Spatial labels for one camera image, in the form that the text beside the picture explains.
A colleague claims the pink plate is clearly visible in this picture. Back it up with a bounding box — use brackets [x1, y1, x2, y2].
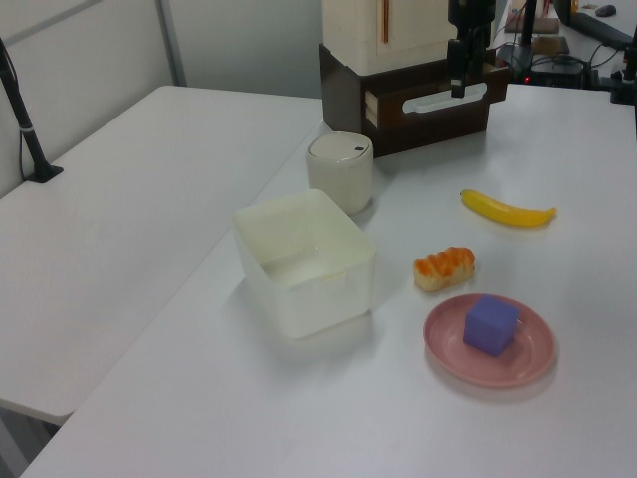
[423, 292, 557, 390]

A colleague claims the black clamped camera pole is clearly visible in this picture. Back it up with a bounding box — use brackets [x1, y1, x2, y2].
[0, 37, 65, 183]

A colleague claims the orange glazed bread roll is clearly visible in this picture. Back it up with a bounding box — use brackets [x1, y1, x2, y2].
[413, 246, 477, 292]

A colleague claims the black electronic box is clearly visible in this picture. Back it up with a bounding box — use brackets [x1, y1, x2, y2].
[527, 58, 588, 88]

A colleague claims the purple cube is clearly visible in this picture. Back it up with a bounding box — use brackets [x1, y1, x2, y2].
[462, 293, 521, 358]

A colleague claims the black clamp mount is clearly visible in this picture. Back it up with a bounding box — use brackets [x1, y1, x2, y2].
[600, 44, 637, 106]

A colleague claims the white round lidded bin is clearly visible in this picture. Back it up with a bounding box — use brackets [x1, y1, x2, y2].
[305, 130, 375, 217]

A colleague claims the yellow banana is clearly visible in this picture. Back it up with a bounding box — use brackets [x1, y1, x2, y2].
[458, 188, 557, 230]

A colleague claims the brown and cream cabinet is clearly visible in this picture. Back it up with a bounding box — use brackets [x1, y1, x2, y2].
[318, 0, 511, 159]

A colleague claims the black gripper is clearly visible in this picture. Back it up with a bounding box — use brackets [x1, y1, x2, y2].
[446, 0, 496, 99]

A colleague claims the black monitor stand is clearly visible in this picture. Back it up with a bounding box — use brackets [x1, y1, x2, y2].
[496, 0, 538, 71]

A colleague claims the white rectangular plastic box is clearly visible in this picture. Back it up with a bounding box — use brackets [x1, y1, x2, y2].
[231, 188, 377, 341]

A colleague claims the brown drawer with white handle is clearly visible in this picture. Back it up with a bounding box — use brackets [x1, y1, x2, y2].
[365, 65, 511, 156]

